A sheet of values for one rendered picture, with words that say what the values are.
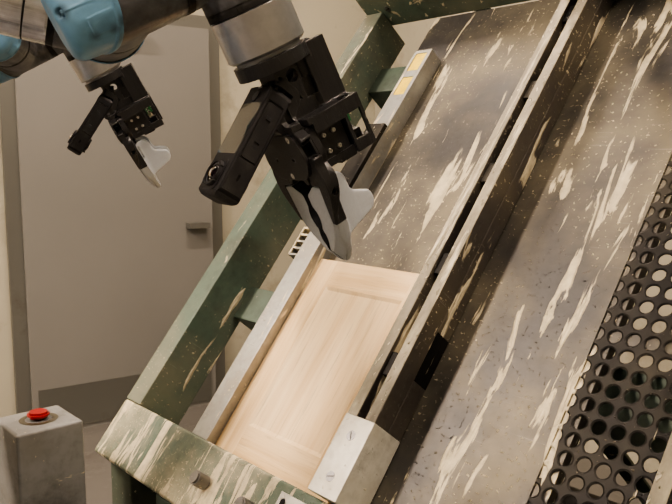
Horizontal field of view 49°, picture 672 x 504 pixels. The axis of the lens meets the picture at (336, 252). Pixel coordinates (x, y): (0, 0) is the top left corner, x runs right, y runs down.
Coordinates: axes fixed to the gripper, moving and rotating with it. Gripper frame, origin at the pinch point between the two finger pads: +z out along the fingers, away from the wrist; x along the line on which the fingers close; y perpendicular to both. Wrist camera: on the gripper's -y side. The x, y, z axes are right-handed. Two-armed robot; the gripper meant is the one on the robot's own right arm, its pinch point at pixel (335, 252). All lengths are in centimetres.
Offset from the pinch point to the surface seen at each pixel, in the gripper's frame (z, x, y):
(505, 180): 19, 27, 48
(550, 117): 15, 28, 64
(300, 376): 37, 49, 9
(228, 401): 38, 59, -2
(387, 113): 10, 67, 60
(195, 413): 170, 313, 41
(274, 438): 42, 46, -2
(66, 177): 26, 325, 47
